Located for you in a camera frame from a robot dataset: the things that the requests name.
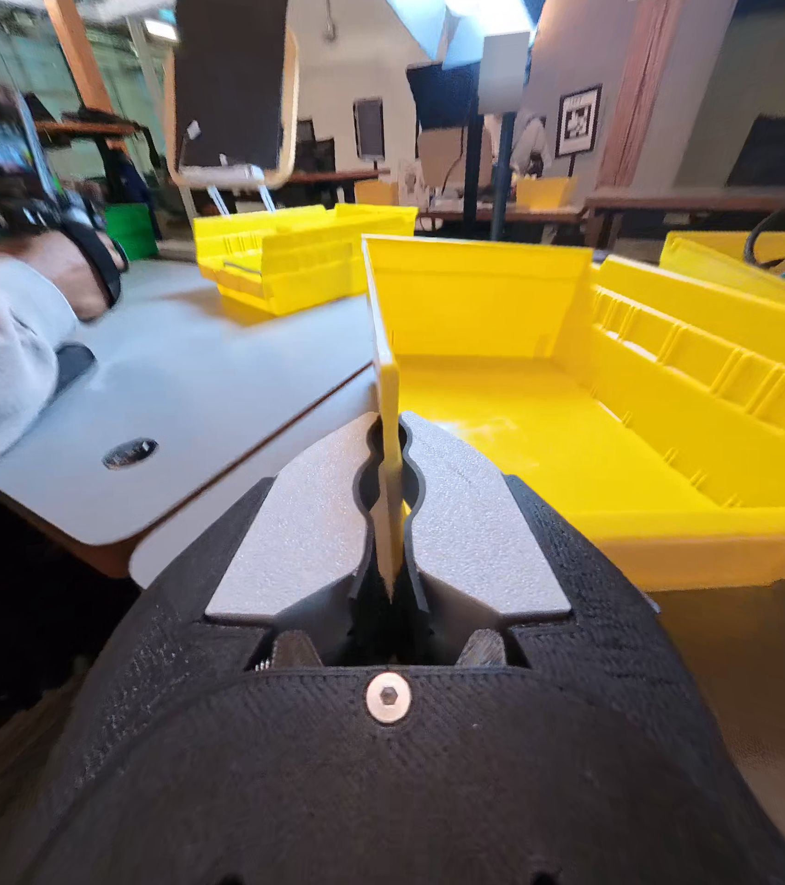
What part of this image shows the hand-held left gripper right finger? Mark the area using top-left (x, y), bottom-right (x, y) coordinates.
top-left (394, 411), bottom-right (573, 665)

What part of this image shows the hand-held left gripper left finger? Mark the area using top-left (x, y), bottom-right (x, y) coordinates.
top-left (204, 412), bottom-right (393, 666)

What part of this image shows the black light stand pole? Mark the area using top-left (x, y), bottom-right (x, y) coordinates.
top-left (489, 111), bottom-right (516, 242)

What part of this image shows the green plastic bin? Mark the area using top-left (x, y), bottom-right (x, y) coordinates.
top-left (105, 202), bottom-right (159, 261)

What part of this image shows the cardboard box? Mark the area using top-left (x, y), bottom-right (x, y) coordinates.
top-left (416, 128), bottom-right (497, 193)

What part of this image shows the wooden background table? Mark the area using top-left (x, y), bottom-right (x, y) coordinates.
top-left (582, 185), bottom-right (785, 248)

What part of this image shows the framed black white poster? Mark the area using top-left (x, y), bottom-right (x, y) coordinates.
top-left (555, 84), bottom-right (604, 159)

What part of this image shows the studio light panel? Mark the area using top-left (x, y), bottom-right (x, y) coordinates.
top-left (406, 31), bottom-right (533, 132)

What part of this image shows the black table cable grommet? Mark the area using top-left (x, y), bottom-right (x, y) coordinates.
top-left (102, 437), bottom-right (159, 472)

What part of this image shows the dark wall screen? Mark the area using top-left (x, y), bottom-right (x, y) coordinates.
top-left (354, 98), bottom-right (386, 161)

